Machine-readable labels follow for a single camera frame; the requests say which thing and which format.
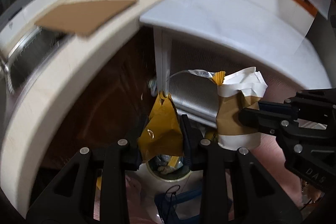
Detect brown white paper cup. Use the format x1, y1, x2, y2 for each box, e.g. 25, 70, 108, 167
216, 67, 268, 151

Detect yellow wrapper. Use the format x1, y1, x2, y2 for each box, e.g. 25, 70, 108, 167
137, 91, 183, 162

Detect white trash bin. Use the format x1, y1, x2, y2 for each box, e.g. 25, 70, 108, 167
125, 164, 203, 223

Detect white appliance with grille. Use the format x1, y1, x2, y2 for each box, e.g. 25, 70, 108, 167
139, 0, 331, 127

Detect brown cardboard sheet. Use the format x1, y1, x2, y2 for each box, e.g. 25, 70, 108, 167
35, 0, 138, 36

